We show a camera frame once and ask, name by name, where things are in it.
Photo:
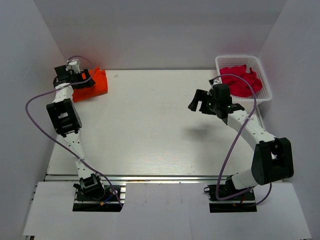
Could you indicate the white plastic basket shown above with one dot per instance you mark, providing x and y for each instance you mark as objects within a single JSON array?
[{"x": 253, "y": 62}]

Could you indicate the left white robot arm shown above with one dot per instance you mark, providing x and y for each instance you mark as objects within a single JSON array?
[{"x": 67, "y": 123}]

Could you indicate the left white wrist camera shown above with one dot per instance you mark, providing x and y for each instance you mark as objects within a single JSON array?
[{"x": 74, "y": 64}]

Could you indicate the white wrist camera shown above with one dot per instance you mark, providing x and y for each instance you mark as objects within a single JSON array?
[
  {"x": 211, "y": 91},
  {"x": 74, "y": 64}
]

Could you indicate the orange t shirt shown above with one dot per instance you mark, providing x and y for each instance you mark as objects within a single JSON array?
[{"x": 99, "y": 88}]

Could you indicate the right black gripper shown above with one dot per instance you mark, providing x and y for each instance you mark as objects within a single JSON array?
[{"x": 199, "y": 95}]

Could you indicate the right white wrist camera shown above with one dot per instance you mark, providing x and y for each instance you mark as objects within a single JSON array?
[{"x": 211, "y": 91}]

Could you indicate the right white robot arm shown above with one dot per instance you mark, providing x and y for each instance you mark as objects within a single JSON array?
[{"x": 272, "y": 156}]

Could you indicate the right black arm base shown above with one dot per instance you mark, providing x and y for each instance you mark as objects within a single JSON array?
[{"x": 225, "y": 193}]

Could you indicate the magenta t shirt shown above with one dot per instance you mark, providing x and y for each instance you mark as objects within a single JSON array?
[{"x": 237, "y": 86}]

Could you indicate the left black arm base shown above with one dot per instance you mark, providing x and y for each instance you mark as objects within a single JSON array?
[{"x": 106, "y": 195}]

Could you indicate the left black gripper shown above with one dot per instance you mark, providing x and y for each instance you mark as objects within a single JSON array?
[{"x": 86, "y": 83}]

